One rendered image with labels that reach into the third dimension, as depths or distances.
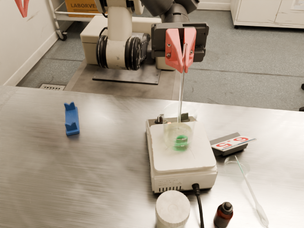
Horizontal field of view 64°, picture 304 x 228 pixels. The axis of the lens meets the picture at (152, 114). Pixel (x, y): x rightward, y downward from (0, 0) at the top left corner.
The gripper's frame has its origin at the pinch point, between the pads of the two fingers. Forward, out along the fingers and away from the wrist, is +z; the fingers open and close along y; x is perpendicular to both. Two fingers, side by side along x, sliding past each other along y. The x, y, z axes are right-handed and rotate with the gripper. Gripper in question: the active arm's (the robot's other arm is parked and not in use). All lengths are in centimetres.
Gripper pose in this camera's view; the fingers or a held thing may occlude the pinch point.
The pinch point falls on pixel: (183, 66)
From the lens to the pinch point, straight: 39.9
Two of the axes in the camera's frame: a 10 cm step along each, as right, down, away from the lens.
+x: 0.2, 7.2, 6.9
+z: 0.1, 6.9, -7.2
